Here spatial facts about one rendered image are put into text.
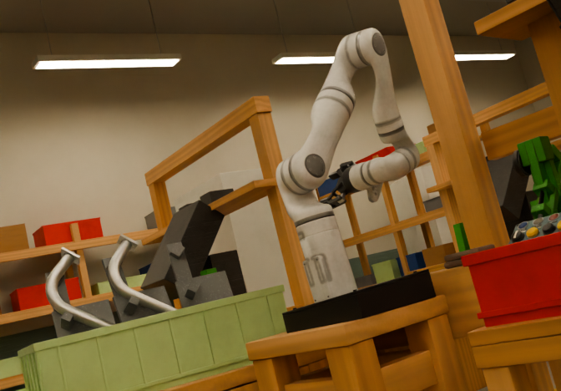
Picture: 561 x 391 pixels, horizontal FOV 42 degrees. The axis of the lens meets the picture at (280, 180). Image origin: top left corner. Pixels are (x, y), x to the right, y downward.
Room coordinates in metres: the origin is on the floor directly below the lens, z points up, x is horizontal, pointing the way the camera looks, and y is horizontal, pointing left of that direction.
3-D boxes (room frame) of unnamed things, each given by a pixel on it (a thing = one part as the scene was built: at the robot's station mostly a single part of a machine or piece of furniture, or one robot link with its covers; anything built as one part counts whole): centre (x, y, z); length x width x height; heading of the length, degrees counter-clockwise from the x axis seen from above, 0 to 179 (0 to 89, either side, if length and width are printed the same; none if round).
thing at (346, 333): (1.63, -0.06, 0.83); 0.32 x 0.32 x 0.04; 42
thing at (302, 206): (1.63, -0.05, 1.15); 0.09 x 0.09 x 0.17; 37
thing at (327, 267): (1.63, -0.06, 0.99); 0.09 x 0.09 x 0.17; 39
